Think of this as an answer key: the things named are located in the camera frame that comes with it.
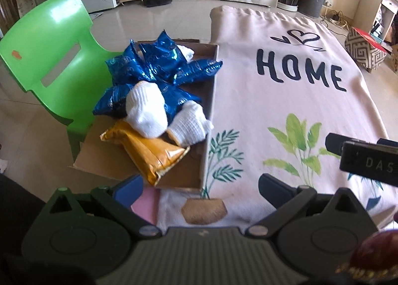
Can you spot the dark red patterned cloth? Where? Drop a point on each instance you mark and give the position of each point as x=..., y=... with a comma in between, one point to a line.
x=376, y=250

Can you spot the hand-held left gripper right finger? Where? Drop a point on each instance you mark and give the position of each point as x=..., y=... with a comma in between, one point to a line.
x=273, y=188

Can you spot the brown cardboard box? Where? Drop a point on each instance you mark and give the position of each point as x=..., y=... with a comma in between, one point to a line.
x=183, y=173

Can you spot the pink sheet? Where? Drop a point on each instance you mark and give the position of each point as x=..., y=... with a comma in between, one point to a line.
x=146, y=207

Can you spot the white HOME tablecloth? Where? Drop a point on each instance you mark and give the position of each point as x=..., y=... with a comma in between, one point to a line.
x=248, y=101

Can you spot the yellow snack bag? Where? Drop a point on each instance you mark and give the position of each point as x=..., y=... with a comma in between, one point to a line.
x=149, y=154

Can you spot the white shelf unit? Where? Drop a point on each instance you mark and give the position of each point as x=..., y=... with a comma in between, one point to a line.
x=371, y=2

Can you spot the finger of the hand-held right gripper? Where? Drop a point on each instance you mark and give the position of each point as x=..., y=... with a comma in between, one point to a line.
x=334, y=142
x=370, y=162

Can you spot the small cardboard box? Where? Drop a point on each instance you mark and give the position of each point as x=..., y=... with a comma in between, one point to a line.
x=395, y=61

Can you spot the white knit glove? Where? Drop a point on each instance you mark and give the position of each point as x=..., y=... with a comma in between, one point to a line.
x=186, y=52
x=146, y=114
x=189, y=123

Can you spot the green plastic chair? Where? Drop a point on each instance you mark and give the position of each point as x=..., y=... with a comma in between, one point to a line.
x=56, y=39

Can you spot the blue snack bag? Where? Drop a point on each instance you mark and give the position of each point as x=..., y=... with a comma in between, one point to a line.
x=149, y=58

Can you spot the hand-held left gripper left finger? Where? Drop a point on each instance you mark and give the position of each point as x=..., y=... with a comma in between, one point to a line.
x=129, y=190

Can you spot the grey floor sheet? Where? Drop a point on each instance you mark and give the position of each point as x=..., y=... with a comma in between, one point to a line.
x=97, y=16

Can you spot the patterned ottoman stool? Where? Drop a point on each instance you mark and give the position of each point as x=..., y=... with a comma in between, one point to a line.
x=363, y=54

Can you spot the black slippers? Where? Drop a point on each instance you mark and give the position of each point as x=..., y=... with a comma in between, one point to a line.
x=158, y=0

